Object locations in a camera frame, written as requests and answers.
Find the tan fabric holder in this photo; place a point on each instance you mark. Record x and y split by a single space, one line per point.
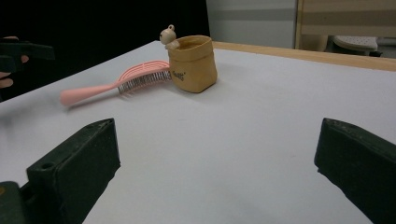
193 71

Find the white cabinet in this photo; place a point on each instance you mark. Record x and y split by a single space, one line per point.
249 21

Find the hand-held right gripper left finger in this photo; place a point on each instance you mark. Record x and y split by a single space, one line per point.
81 168

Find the small beige animal figure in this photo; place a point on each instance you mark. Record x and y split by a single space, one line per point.
166 36

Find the black curtain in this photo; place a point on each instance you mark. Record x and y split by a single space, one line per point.
93 28

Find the light wooden desk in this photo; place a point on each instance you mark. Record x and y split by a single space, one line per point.
345 18

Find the pink hairbrush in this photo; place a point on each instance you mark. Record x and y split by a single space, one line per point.
81 93

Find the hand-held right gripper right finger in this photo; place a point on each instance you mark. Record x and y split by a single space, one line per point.
361 168

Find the white stool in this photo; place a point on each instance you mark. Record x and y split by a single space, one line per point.
355 43

